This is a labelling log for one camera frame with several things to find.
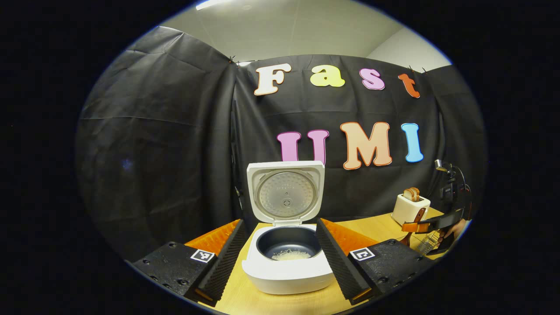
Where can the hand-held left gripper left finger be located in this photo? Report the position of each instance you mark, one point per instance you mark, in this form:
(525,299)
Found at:
(225,262)

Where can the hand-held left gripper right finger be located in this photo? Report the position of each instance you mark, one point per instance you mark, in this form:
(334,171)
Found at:
(337,262)

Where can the white rice heap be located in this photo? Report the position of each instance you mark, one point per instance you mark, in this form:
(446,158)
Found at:
(291,255)

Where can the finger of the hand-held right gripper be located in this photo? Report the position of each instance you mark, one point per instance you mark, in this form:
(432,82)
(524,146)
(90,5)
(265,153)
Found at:
(444,221)

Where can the black backdrop cloth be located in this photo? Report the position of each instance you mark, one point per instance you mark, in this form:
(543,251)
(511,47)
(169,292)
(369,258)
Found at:
(153,153)

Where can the toast bread slice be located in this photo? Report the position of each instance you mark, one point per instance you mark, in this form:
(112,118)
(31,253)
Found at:
(407,195)
(415,194)

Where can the white rice cooker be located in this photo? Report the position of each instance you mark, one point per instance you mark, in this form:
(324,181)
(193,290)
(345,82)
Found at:
(288,280)

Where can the white toaster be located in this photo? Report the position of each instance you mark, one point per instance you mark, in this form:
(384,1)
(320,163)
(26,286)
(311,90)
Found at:
(407,212)

